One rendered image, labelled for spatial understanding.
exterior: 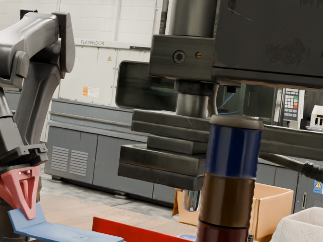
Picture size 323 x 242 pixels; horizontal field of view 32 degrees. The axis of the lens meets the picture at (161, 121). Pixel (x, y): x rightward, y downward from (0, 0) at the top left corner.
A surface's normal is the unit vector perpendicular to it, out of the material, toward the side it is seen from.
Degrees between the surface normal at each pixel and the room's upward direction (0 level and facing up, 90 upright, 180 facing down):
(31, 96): 63
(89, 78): 90
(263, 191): 93
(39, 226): 2
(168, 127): 90
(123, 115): 90
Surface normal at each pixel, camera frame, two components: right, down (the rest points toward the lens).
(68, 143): -0.51, -0.02
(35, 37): 0.99, 0.07
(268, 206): 0.83, 0.11
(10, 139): 0.82, -0.40
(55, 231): 0.08, -0.99
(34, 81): -0.05, -0.42
